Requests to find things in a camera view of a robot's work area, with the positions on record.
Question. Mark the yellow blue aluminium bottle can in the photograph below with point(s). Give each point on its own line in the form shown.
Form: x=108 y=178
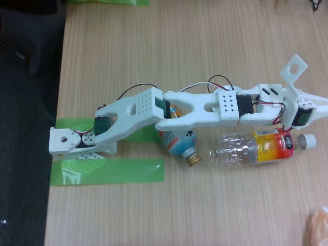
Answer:
x=184 y=146

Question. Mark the clear plastic bottle orange label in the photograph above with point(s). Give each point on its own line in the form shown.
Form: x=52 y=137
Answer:
x=243 y=151

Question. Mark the long green tape strip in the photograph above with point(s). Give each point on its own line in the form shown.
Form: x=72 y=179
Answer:
x=128 y=171

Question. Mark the orange plastic bag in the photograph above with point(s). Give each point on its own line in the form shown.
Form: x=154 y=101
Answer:
x=320 y=228

